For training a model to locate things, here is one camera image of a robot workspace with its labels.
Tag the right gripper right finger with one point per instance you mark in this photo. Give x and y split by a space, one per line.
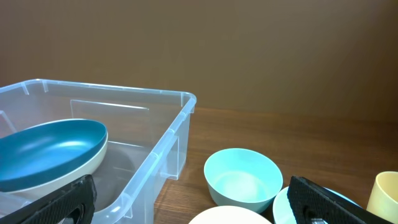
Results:
312 203

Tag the clear plastic storage container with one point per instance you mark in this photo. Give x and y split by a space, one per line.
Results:
147 136

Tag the light blue small bowl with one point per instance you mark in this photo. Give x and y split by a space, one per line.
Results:
281 209

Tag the mint green small bowl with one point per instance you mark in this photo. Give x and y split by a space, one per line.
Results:
242 178

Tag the pink small bowl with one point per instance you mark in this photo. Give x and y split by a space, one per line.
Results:
228 215

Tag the yellow cup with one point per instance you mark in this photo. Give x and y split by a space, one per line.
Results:
383 198

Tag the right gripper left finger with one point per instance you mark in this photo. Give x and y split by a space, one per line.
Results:
72 203

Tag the cream large bowl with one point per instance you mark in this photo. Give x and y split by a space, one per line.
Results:
88 167

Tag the dark blue bowl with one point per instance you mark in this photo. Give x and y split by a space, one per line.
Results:
45 152

